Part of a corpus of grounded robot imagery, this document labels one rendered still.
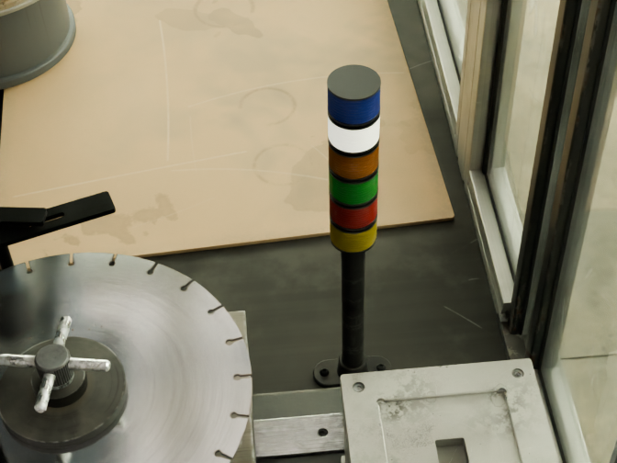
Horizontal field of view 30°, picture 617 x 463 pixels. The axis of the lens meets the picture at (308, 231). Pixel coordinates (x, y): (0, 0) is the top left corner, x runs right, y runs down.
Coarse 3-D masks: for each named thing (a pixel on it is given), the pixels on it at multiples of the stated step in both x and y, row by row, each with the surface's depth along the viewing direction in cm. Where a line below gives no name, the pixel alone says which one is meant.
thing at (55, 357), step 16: (64, 320) 100; (64, 336) 99; (48, 352) 97; (64, 352) 97; (48, 368) 96; (64, 368) 96; (80, 368) 97; (96, 368) 96; (48, 384) 95; (64, 384) 98; (48, 400) 94
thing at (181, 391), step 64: (64, 256) 111; (128, 256) 111; (0, 320) 106; (128, 320) 106; (192, 320) 106; (128, 384) 101; (192, 384) 101; (0, 448) 97; (64, 448) 97; (128, 448) 96; (192, 448) 96
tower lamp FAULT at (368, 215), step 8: (376, 200) 105; (336, 208) 105; (344, 208) 104; (352, 208) 104; (360, 208) 104; (368, 208) 104; (376, 208) 106; (336, 216) 105; (344, 216) 105; (352, 216) 104; (360, 216) 104; (368, 216) 105; (376, 216) 107; (336, 224) 106; (344, 224) 105; (352, 224) 105; (360, 224) 105; (368, 224) 106
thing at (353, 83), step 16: (352, 64) 97; (336, 80) 96; (352, 80) 96; (368, 80) 96; (336, 96) 95; (352, 96) 94; (368, 96) 94; (336, 112) 96; (352, 112) 95; (368, 112) 96
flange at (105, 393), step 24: (72, 336) 103; (0, 384) 100; (24, 384) 100; (72, 384) 98; (96, 384) 100; (120, 384) 100; (0, 408) 98; (24, 408) 98; (48, 408) 98; (72, 408) 98; (96, 408) 98; (120, 408) 99; (24, 432) 97; (48, 432) 97; (72, 432) 96; (96, 432) 97
